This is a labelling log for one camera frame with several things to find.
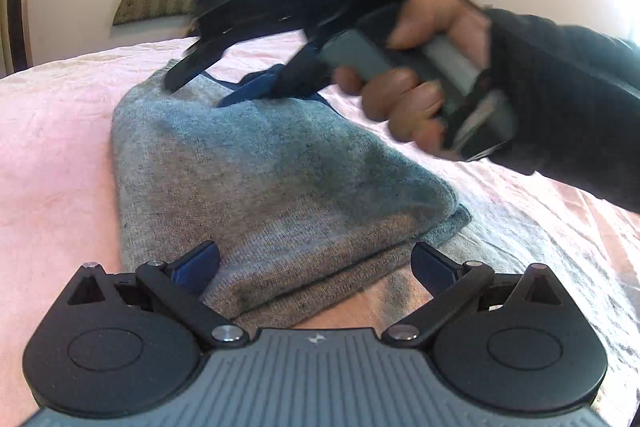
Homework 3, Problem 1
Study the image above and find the grey and navy knit sweater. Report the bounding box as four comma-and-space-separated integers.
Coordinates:
112, 72, 499, 331

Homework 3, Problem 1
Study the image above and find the person's right hand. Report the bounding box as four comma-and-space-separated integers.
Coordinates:
332, 0, 490, 160

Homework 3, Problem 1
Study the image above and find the gold tower fan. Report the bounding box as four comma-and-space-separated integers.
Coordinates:
0, 0, 35, 76

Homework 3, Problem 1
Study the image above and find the pink bed sheet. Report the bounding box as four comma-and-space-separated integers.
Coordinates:
1, 39, 639, 426

